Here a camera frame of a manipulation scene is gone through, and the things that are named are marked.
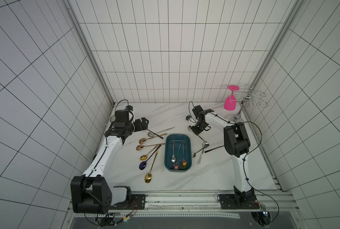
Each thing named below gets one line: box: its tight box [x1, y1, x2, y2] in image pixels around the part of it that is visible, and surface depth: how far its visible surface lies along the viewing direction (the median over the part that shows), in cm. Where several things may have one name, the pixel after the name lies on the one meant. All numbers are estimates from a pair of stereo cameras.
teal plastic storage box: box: [164, 133, 192, 172], surface depth 91 cm
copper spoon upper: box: [138, 133, 168, 145], surface depth 100 cm
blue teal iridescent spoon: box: [173, 143, 182, 171], surface depth 85 cm
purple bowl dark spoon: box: [138, 144, 162, 170], surface depth 87 cm
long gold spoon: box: [144, 150, 159, 184], surface depth 83 cm
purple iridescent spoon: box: [180, 141, 188, 170], surface depth 86 cm
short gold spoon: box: [140, 144, 160, 161], surface depth 90 cm
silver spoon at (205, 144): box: [191, 141, 210, 158], surface depth 95 cm
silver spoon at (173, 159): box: [170, 141, 176, 165], surface depth 89 cm
